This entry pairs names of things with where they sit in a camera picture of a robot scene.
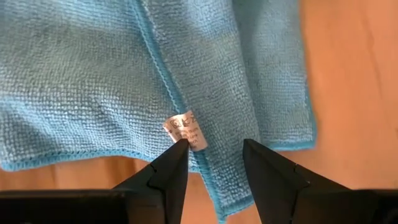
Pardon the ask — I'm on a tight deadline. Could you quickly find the teal blue microfiber towel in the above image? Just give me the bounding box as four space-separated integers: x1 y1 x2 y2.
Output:
0 0 318 223

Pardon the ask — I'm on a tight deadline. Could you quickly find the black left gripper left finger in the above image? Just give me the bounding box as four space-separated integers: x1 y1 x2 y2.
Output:
112 139 190 224

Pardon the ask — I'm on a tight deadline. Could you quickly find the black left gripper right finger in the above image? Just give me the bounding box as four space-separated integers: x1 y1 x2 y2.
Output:
243 139 352 224

